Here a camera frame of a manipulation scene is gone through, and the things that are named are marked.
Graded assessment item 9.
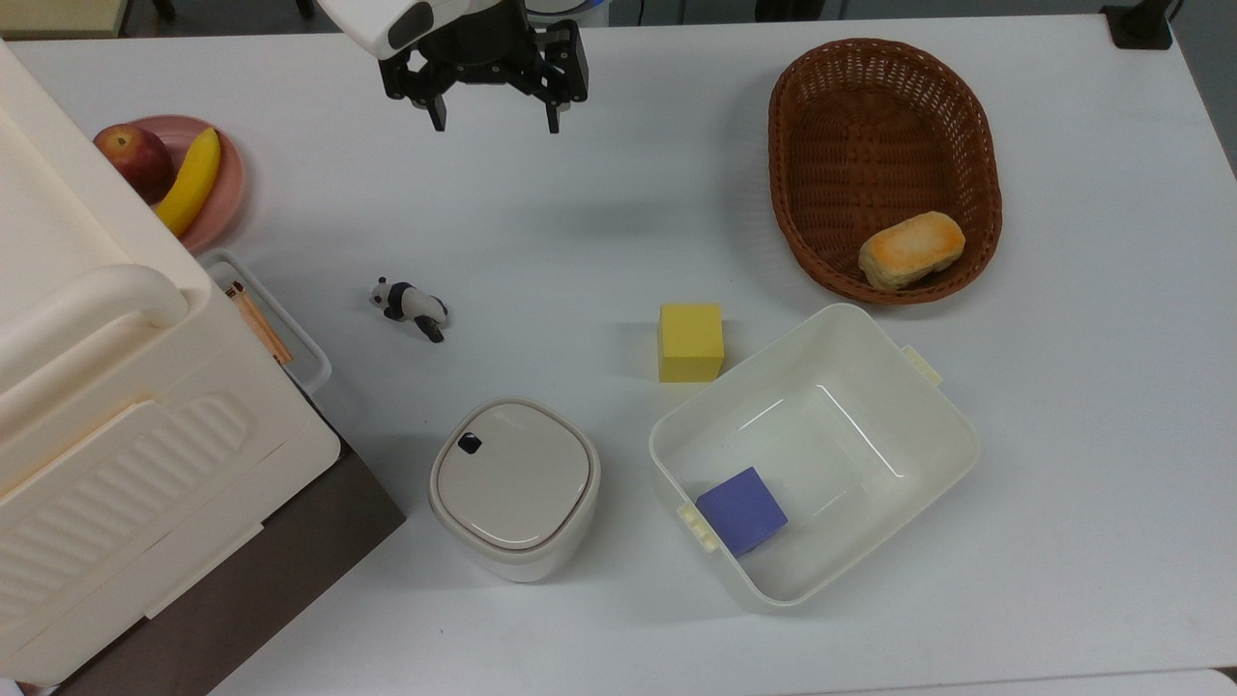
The small white lidded bin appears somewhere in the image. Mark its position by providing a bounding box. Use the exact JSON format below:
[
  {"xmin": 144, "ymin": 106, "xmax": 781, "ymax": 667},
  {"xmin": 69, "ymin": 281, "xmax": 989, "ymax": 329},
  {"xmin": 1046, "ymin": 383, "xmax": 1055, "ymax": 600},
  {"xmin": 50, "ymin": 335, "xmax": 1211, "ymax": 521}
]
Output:
[{"xmin": 428, "ymin": 396, "xmax": 602, "ymax": 584}]

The light wooden table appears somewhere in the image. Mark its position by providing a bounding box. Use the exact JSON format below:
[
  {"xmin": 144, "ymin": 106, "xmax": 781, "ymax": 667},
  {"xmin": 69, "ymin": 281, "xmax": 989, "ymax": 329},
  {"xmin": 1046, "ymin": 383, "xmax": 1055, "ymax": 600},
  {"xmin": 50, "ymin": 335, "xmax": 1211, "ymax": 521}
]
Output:
[{"xmin": 0, "ymin": 0, "xmax": 132, "ymax": 41}]

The purple cube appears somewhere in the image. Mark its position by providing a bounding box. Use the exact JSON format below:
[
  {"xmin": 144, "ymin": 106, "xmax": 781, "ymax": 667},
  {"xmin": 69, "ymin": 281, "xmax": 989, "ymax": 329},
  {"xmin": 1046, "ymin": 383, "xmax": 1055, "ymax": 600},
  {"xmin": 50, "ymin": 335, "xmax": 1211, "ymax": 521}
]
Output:
[{"xmin": 695, "ymin": 466, "xmax": 790, "ymax": 558}]

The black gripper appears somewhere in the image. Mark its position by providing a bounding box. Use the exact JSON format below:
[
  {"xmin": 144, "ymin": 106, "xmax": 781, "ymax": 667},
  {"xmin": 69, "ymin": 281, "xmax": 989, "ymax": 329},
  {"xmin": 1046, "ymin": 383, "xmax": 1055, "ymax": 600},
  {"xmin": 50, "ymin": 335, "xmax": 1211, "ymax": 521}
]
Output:
[{"xmin": 378, "ymin": 0, "xmax": 591, "ymax": 135}]

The orange pencil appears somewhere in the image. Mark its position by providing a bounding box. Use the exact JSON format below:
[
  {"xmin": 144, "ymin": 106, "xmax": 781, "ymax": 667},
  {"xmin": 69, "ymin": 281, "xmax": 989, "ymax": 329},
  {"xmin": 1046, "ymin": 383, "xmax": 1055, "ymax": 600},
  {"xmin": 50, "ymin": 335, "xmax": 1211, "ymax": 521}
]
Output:
[{"xmin": 225, "ymin": 280, "xmax": 295, "ymax": 367}]

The yellow banana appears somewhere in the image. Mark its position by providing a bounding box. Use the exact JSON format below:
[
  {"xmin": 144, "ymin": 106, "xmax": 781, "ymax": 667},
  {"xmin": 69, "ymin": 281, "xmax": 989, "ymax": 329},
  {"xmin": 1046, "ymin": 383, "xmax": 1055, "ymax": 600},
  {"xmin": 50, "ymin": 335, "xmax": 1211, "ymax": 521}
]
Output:
[{"xmin": 153, "ymin": 127, "xmax": 222, "ymax": 238}]

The wooden drawer with white handle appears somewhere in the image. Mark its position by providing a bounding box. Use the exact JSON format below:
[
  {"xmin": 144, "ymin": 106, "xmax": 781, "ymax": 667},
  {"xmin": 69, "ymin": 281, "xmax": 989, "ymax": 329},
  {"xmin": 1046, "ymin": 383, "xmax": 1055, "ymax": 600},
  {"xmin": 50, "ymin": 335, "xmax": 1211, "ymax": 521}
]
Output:
[{"xmin": 196, "ymin": 248, "xmax": 341, "ymax": 448}]

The red apple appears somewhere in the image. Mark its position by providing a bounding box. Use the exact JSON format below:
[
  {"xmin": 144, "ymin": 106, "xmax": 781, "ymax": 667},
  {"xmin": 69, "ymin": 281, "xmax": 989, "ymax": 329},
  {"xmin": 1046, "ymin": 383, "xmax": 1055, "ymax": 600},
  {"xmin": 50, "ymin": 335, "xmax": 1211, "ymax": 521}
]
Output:
[{"xmin": 93, "ymin": 123, "xmax": 177, "ymax": 205}]

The white plastic bin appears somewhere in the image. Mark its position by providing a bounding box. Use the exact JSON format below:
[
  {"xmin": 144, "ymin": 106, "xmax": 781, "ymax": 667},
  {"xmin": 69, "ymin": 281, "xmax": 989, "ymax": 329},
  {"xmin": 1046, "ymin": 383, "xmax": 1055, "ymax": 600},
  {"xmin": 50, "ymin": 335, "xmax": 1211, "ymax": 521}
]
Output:
[{"xmin": 647, "ymin": 303, "xmax": 982, "ymax": 612}]

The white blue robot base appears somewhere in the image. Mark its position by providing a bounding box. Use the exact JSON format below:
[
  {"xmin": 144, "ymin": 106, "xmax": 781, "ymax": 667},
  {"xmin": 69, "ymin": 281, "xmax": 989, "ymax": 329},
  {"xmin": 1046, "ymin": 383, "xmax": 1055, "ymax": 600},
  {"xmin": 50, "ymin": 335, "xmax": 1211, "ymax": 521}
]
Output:
[{"xmin": 527, "ymin": 0, "xmax": 612, "ymax": 28}]

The black table clamp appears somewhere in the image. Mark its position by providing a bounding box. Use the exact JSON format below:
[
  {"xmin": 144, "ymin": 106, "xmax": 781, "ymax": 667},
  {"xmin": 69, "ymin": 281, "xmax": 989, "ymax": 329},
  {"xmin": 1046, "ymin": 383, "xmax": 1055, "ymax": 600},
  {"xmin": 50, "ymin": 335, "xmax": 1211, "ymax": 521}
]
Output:
[{"xmin": 1100, "ymin": 0, "xmax": 1176, "ymax": 51}]

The yellow cube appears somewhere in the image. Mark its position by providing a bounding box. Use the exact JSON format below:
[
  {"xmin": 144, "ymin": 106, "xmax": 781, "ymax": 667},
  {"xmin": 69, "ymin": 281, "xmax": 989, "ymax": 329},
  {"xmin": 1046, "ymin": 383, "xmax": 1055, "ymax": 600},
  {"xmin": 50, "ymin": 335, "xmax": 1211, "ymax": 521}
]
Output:
[{"xmin": 658, "ymin": 303, "xmax": 726, "ymax": 385}]

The brown wicker basket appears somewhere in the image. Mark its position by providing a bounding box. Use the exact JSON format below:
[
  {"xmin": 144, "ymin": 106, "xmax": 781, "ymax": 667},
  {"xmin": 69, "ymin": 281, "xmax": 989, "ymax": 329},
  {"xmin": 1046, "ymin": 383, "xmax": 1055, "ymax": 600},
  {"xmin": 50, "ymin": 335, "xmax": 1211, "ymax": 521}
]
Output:
[{"xmin": 768, "ymin": 38, "xmax": 1004, "ymax": 306}]

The pink plate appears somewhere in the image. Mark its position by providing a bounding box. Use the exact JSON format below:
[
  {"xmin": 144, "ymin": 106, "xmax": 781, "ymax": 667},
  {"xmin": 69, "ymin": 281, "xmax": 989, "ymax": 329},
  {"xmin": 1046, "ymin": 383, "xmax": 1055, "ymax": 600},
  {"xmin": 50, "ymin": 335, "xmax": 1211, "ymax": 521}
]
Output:
[{"xmin": 129, "ymin": 115, "xmax": 248, "ymax": 255}]

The bread roll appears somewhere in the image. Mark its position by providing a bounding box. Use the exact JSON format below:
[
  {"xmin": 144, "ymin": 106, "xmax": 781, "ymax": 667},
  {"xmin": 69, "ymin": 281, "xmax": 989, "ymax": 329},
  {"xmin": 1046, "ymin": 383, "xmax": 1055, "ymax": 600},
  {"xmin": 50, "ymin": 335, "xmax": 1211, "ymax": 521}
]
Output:
[{"xmin": 857, "ymin": 211, "xmax": 967, "ymax": 292}]

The panda toy figure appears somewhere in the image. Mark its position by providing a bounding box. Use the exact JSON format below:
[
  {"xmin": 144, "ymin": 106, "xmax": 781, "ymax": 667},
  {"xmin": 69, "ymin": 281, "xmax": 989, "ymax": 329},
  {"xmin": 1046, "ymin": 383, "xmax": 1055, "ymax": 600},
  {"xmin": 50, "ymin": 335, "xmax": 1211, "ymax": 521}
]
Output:
[{"xmin": 369, "ymin": 276, "xmax": 450, "ymax": 344}]

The cream plastic storage box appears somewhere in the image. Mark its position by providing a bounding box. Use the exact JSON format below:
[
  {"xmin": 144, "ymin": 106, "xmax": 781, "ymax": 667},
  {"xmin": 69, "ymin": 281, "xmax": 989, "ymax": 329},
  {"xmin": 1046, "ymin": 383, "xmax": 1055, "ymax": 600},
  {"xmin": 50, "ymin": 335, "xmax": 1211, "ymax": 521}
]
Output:
[{"xmin": 0, "ymin": 39, "xmax": 342, "ymax": 688}]

